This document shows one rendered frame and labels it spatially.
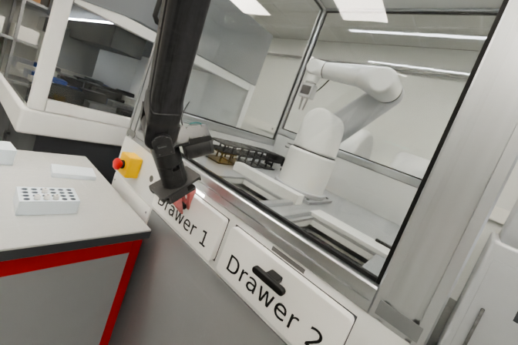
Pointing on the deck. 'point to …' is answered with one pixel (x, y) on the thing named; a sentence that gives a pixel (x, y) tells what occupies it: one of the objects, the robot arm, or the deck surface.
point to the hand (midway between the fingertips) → (183, 208)
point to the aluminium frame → (454, 171)
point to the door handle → (159, 2)
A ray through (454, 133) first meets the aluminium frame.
